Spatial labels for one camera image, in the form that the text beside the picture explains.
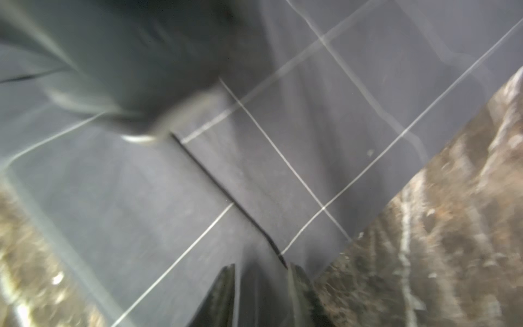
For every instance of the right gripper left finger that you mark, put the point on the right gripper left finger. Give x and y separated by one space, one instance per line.
217 308

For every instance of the grey grid pillowcase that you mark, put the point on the grey grid pillowcase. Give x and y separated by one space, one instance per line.
375 144

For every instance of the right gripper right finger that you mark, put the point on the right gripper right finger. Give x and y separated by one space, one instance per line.
306 307

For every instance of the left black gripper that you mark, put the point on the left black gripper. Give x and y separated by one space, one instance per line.
145 67

